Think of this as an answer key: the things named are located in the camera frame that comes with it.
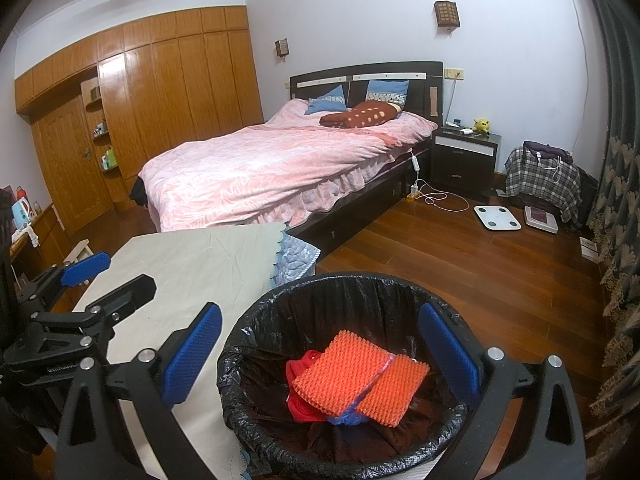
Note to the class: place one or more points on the white wall pipe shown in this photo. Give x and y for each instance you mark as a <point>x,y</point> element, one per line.
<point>585,60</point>

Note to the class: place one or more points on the plaid cloth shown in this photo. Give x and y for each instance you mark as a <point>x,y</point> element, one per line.
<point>540,185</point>

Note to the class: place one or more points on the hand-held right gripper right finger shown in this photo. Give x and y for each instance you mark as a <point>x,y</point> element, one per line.
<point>450,352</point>

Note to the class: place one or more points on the beige wall socket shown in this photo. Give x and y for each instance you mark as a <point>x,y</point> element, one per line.
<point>454,74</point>

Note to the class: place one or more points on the wooden door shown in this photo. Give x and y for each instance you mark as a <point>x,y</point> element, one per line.
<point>70,170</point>

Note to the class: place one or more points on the black bag lined trash bin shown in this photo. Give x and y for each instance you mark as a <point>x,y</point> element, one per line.
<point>300,310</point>

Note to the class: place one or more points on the small wooden stool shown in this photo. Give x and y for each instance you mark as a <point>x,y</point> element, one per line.
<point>80,252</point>

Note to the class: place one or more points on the black luggage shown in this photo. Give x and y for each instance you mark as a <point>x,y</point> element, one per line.
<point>589,200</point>

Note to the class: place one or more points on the red knitted glove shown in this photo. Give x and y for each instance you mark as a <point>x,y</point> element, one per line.
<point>300,400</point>

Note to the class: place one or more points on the dark purple bag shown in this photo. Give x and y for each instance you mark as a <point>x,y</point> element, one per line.
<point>545,151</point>

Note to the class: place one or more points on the small brown wall lamp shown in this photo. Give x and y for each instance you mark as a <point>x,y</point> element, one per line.
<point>282,47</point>

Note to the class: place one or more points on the black cloth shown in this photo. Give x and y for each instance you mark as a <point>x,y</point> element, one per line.
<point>137,192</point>

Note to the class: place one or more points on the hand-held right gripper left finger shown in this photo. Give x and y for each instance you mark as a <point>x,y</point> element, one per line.
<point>192,352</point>

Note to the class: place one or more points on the orange foam net pad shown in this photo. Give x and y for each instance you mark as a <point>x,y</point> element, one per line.
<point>395,395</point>
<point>345,365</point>

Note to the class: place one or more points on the dark patterned curtain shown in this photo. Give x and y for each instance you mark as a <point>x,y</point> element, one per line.
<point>620,160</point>

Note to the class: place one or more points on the dark nightstand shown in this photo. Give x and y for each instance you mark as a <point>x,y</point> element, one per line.
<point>462,165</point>

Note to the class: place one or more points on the white flat box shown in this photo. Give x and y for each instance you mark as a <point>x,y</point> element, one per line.
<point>589,249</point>

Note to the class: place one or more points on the large brown wall lamp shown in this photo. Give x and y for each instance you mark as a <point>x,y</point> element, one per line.
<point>446,14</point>

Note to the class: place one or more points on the wooden wardrobe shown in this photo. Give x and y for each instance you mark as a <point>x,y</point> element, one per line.
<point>200,75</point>

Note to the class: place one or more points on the blue quilted cloth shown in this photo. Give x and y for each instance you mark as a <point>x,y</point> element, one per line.
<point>295,260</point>

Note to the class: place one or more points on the dark wooden bed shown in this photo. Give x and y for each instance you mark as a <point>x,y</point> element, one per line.
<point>360,87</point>

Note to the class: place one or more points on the blue pillow with patterned band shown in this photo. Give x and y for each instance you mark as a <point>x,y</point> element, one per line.
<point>387,92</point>

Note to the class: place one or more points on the yellow plush toy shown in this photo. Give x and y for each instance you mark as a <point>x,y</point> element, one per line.
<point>481,126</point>

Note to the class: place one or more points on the brown dotted pillow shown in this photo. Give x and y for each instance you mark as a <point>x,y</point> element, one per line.
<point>360,115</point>

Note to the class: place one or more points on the wooden side cabinet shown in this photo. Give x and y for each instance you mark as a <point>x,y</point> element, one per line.
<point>47,230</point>

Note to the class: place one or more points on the small toiletry bottles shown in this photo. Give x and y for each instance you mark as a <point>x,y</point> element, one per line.
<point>100,129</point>

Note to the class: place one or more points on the yellow power strip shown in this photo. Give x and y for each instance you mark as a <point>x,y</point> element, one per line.
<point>412,194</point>

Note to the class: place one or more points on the white bathroom scale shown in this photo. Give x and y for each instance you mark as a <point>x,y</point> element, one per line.
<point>497,217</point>

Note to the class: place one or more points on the white scale with red top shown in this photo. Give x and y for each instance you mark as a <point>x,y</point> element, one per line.
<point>541,219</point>

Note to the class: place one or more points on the pink floral blanket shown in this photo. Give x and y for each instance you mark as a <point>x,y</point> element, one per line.
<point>260,165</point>

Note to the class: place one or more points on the green bottle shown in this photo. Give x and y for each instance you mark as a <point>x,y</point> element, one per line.
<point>110,157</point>

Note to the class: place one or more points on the light blue kettle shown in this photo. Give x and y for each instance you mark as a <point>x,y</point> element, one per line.
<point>20,212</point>

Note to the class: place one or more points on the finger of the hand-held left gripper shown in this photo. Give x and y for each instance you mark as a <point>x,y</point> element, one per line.
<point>85,267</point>
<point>127,292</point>

